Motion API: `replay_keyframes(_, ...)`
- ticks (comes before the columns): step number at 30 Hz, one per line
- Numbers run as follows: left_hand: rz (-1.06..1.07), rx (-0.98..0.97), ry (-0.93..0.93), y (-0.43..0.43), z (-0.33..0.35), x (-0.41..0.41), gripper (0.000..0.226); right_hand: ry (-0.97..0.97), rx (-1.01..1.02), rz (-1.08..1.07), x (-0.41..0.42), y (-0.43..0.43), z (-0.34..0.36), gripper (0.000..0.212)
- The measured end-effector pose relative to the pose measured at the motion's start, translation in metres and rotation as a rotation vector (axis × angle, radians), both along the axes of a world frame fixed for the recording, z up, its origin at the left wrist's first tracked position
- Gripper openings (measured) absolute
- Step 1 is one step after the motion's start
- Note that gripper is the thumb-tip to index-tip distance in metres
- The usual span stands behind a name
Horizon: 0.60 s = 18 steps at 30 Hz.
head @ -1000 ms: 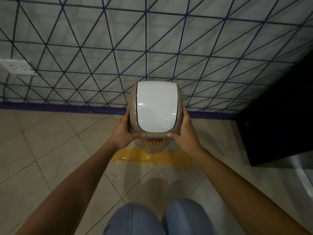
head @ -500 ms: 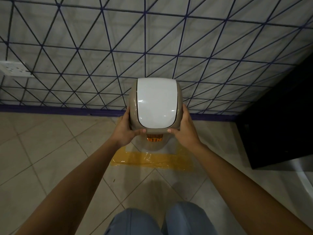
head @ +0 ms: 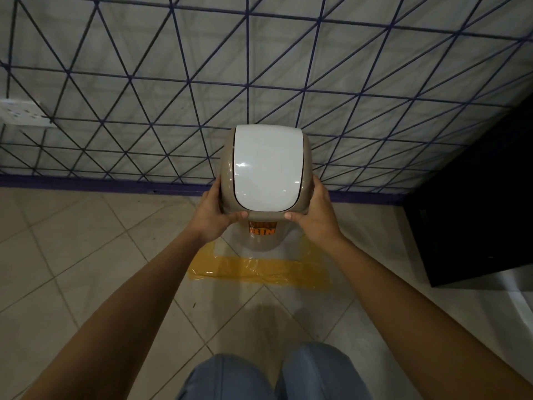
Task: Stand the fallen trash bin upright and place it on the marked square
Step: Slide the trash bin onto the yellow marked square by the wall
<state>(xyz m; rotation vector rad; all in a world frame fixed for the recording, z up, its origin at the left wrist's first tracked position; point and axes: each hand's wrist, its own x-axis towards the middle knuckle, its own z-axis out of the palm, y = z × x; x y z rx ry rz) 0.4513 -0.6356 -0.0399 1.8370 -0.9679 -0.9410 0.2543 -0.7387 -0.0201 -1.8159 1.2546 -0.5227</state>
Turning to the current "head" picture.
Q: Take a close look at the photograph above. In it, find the beige bin lid white flap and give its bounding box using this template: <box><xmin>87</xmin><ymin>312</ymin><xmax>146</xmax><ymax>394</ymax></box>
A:
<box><xmin>218</xmin><ymin>124</ymin><xmax>314</xmax><ymax>224</ymax></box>

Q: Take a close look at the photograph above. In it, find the black cabinet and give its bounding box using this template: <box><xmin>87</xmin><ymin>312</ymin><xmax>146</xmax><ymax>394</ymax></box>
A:
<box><xmin>403</xmin><ymin>93</ymin><xmax>533</xmax><ymax>288</ymax></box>

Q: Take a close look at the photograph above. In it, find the person's left forearm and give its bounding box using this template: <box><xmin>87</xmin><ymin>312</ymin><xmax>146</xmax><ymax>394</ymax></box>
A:
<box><xmin>20</xmin><ymin>229</ymin><xmax>214</xmax><ymax>400</ymax></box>

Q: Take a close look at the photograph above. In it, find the person's right forearm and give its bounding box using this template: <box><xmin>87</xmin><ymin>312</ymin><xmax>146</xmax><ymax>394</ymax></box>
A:
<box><xmin>330</xmin><ymin>236</ymin><xmax>533</xmax><ymax>400</ymax></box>

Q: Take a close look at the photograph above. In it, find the person's right hand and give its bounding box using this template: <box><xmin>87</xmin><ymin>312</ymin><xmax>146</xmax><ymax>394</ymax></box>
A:
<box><xmin>283</xmin><ymin>175</ymin><xmax>347</xmax><ymax>247</ymax></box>

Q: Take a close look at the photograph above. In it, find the yellow floor tape marking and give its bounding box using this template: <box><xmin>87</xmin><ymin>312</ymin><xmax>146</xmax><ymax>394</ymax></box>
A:
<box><xmin>187</xmin><ymin>236</ymin><xmax>335</xmax><ymax>290</ymax></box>

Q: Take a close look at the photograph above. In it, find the person's left leg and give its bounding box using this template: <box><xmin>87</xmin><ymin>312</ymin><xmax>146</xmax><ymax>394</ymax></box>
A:
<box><xmin>175</xmin><ymin>353</ymin><xmax>276</xmax><ymax>400</ymax></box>

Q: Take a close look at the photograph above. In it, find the beige trash bin body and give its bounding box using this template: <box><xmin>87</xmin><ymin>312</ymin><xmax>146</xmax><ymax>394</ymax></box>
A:
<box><xmin>238</xmin><ymin>220</ymin><xmax>304</xmax><ymax>251</ymax></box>

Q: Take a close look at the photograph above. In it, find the person's left hand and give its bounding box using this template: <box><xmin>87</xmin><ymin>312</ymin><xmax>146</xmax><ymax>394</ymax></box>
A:
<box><xmin>192</xmin><ymin>176</ymin><xmax>250</xmax><ymax>246</ymax></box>

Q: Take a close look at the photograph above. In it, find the person's leg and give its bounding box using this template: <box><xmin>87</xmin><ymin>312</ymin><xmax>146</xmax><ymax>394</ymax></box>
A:
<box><xmin>175</xmin><ymin>353</ymin><xmax>276</xmax><ymax>400</ymax></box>
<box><xmin>276</xmin><ymin>342</ymin><xmax>372</xmax><ymax>400</ymax></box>

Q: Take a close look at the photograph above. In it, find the person's right leg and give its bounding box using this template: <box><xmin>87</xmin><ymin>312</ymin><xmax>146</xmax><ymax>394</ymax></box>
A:
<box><xmin>276</xmin><ymin>342</ymin><xmax>372</xmax><ymax>400</ymax></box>

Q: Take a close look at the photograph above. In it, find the white wall socket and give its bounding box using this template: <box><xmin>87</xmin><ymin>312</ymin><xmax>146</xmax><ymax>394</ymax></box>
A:
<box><xmin>0</xmin><ymin>98</ymin><xmax>57</xmax><ymax>129</ymax></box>

